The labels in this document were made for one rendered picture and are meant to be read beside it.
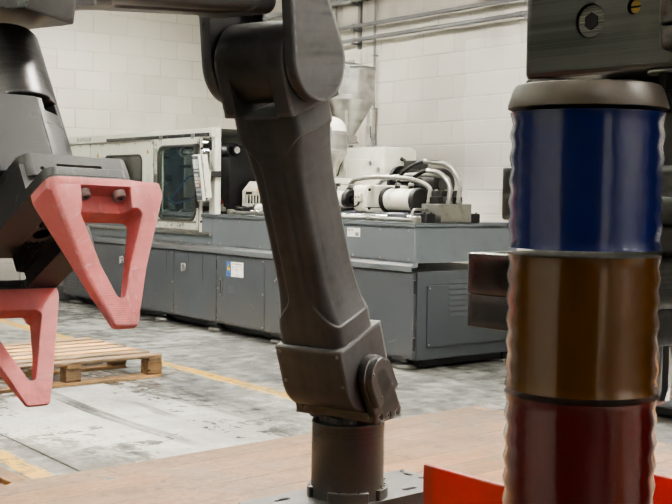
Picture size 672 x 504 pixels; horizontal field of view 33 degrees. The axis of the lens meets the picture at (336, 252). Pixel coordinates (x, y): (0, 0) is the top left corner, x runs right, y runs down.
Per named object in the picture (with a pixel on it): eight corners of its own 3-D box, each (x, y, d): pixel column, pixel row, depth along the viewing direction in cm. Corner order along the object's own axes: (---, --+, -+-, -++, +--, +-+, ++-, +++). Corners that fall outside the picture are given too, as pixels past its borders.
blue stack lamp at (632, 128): (569, 243, 31) (572, 120, 31) (693, 249, 28) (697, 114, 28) (475, 246, 29) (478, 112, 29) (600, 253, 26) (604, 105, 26)
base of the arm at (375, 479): (458, 406, 102) (403, 395, 107) (281, 435, 89) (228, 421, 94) (456, 495, 102) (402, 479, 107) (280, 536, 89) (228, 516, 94)
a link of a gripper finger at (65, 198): (87, 310, 53) (38, 140, 56) (20, 374, 58) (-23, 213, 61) (204, 305, 58) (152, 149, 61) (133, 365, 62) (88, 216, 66)
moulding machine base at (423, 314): (59, 301, 1181) (59, 207, 1175) (147, 297, 1242) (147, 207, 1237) (410, 373, 744) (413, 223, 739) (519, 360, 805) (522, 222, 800)
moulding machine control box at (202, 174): (187, 200, 943) (187, 154, 941) (211, 201, 957) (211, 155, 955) (199, 201, 929) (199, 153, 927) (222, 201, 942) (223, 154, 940)
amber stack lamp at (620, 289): (566, 370, 31) (569, 249, 31) (689, 389, 29) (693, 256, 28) (473, 383, 29) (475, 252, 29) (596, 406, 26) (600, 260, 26)
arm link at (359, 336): (354, 426, 93) (275, 27, 82) (289, 416, 97) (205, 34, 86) (393, 391, 97) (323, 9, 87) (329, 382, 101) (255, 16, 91)
